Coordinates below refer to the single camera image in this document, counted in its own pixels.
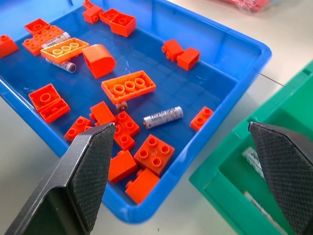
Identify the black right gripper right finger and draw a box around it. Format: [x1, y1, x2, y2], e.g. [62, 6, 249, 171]
[247, 121, 313, 235]

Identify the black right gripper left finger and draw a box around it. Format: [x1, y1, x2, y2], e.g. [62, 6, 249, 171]
[4, 122, 116, 235]

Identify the green plastic bin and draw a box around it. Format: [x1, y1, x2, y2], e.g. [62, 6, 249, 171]
[188, 59, 313, 235]

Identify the silver AA battery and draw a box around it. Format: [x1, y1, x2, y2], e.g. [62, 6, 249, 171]
[242, 146, 266, 180]
[41, 31, 71, 49]
[45, 58, 77, 74]
[115, 100, 129, 112]
[143, 105, 184, 130]
[243, 190, 291, 235]

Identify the orange 1x2 brick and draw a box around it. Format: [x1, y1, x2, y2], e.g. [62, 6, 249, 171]
[38, 97, 71, 123]

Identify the red 2x2 plastic building brick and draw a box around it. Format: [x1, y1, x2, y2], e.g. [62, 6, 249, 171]
[133, 134, 176, 177]

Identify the red upturned square block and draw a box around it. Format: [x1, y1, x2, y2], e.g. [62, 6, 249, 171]
[24, 18, 51, 35]
[28, 83, 62, 111]

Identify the red rounded building block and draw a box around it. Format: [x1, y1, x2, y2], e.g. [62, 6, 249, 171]
[81, 44, 116, 79]

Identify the blue plastic tray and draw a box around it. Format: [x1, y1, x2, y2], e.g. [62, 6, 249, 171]
[0, 0, 272, 224]

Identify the red eight-stud plate block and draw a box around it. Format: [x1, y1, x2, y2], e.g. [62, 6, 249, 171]
[22, 25, 66, 57]

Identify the red sloped building block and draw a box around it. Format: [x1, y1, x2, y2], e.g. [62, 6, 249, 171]
[0, 34, 20, 59]

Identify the red block with side studs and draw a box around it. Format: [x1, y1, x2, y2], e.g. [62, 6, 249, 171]
[82, 0, 104, 24]

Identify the red plastic bag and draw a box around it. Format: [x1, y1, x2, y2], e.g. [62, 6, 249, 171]
[215, 0, 274, 13]

